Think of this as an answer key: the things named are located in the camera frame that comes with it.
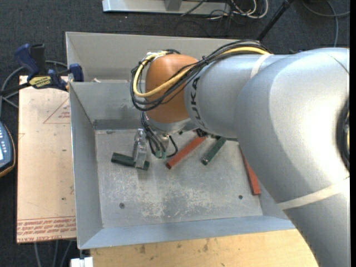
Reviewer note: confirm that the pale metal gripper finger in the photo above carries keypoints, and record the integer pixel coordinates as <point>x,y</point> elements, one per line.
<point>138,142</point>
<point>143,156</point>

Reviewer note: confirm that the dark green block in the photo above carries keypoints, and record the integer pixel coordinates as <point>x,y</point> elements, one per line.
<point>122,158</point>
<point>213,151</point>

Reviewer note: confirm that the red-brown flat block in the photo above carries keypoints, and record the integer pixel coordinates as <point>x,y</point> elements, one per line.
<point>252,178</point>
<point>185,152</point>

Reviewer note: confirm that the grey metal bin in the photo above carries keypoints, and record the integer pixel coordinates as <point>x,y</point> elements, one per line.
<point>178,193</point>

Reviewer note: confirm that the brown cardboard board, red print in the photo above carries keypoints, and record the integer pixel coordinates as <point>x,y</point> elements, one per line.
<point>44,160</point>

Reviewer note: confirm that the black cylinder on white bracket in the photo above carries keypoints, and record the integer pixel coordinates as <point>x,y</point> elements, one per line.
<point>201,132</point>

